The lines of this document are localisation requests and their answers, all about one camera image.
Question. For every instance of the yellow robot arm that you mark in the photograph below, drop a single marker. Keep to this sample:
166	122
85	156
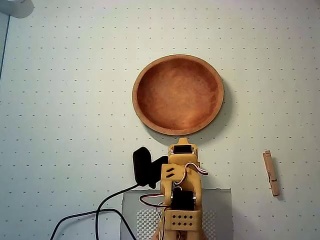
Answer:
192	185

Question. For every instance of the white lamp shade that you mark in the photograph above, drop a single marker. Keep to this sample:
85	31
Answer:
15	7

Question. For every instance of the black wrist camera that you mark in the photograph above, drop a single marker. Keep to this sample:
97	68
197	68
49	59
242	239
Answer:
142	165

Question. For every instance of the brown wooden bowl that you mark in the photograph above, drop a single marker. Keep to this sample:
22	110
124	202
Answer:
180	95

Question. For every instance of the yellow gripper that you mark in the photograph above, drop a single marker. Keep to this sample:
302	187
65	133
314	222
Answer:
182	158

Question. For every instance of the white anti-slip mat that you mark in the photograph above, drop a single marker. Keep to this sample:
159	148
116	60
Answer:
145	222

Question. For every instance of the wooden clothespin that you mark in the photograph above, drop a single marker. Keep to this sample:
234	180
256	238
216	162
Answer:
271	172

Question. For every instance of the grey metal base plate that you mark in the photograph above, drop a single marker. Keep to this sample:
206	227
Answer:
217	200

